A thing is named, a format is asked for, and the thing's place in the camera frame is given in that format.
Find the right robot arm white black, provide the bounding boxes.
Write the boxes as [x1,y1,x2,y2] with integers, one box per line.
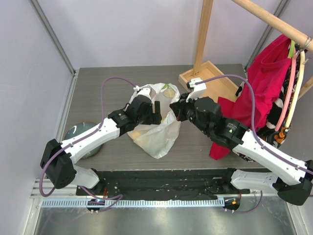
[170,94,313,206]

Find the black patterned garment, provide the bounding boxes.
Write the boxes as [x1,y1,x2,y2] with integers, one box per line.
[232,50,300,163]

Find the pink hanger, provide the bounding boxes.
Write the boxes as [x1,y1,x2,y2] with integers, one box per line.
[275,53,298,131]

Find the magenta shirt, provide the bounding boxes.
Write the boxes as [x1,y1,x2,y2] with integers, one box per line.
[209,34,293,161]

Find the wooden clothes rack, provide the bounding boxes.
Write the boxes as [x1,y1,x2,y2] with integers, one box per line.
[179,0,313,101]

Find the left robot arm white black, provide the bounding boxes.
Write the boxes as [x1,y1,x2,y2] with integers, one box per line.
[40,95,161,195]

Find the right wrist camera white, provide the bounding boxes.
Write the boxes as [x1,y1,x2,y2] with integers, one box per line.
[186,77,207,102]

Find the white cable duct strip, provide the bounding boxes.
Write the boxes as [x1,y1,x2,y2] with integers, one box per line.
[41,198,224,208]

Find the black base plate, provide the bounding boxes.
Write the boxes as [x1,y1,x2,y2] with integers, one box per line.
[89,168,250,201]

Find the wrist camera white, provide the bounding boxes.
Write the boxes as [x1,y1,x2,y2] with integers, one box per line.
[134,86,152,99]
[186,77,207,102]

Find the white plastic bag lemon print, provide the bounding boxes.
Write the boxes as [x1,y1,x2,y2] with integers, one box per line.
[128,83,180,159]

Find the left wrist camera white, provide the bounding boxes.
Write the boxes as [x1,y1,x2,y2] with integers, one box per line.
[134,86,152,99]

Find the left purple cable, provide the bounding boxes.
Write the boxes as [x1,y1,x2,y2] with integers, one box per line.
[39,77,139,212]

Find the green hanger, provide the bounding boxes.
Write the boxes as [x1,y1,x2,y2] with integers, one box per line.
[288,40,295,59]

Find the dark fruit plate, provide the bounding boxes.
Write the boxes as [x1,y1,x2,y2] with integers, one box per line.
[64,122,102,159]

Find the cream hanger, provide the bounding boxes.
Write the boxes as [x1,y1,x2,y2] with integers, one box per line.
[285,51,305,128]

